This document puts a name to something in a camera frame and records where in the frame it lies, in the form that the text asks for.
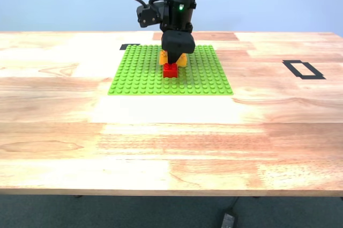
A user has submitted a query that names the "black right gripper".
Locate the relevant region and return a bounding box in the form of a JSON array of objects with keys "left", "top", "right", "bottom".
[{"left": 160, "top": 0, "right": 198, "bottom": 64}]

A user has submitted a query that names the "yellow rectangular brick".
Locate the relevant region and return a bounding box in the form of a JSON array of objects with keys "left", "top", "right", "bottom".
[{"left": 159, "top": 50, "right": 188, "bottom": 67}]

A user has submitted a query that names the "red square brick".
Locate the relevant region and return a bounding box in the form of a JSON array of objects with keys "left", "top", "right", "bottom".
[{"left": 163, "top": 63, "right": 179, "bottom": 79}]

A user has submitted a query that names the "green studded baseplate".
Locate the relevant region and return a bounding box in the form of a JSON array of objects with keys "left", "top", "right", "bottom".
[{"left": 107, "top": 45, "right": 234, "bottom": 97}]

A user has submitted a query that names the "black tape corner strip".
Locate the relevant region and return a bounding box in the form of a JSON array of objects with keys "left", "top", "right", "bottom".
[{"left": 120, "top": 43, "right": 141, "bottom": 51}]

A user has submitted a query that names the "black tape rectangle outline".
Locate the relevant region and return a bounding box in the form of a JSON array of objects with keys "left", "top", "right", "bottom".
[{"left": 282, "top": 60, "right": 326, "bottom": 80}]

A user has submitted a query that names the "grey power adapter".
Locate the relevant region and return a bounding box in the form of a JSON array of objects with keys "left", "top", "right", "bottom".
[{"left": 221, "top": 213, "right": 236, "bottom": 228}]

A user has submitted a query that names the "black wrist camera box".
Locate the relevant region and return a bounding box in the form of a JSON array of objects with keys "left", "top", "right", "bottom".
[{"left": 136, "top": 0, "right": 165, "bottom": 28}]

